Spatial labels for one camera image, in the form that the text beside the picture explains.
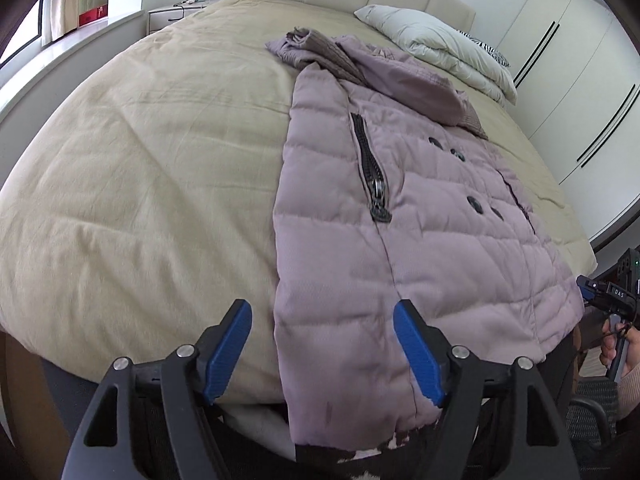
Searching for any person's right hand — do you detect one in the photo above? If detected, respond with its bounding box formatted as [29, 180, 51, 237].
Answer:
[601, 316, 640, 377]

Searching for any red box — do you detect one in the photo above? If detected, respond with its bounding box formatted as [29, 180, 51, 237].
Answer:
[78, 4, 110, 26]

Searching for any white window sill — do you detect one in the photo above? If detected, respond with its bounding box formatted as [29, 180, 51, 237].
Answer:
[0, 9, 152, 127]

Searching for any black framed window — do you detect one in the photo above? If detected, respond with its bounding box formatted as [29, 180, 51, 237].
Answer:
[0, 0, 44, 67]

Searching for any white pillow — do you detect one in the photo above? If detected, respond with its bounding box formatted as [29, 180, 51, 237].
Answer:
[354, 5, 519, 107]

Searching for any beige curtain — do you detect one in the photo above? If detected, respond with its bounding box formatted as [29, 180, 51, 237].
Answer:
[42, 0, 84, 44]

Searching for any mauve hooded puffer jacket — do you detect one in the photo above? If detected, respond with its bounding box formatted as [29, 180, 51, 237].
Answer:
[265, 27, 586, 448]

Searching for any white wardrobe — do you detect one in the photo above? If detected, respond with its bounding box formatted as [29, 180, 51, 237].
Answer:
[492, 0, 640, 252]

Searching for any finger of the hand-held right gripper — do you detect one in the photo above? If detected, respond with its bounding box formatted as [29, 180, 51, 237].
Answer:
[576, 276, 597, 307]

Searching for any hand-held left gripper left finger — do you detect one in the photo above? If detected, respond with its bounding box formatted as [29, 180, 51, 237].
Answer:
[62, 299, 252, 480]

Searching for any black mesh chair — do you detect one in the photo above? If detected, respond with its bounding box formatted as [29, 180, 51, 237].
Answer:
[130, 379, 623, 480]

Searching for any white nightstand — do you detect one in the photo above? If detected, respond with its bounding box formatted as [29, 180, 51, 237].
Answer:
[147, 0, 222, 36]

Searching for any person's right forearm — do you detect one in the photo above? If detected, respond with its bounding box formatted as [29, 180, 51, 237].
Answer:
[617, 355, 640, 422]

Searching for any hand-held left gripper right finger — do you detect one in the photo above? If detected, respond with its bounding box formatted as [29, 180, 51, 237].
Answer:
[393, 299, 581, 480]

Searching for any zebra print pillow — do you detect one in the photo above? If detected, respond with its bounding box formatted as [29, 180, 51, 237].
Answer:
[462, 32, 511, 69]

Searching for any bed with beige sheet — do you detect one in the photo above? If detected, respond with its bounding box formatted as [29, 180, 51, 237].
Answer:
[0, 0, 597, 407]

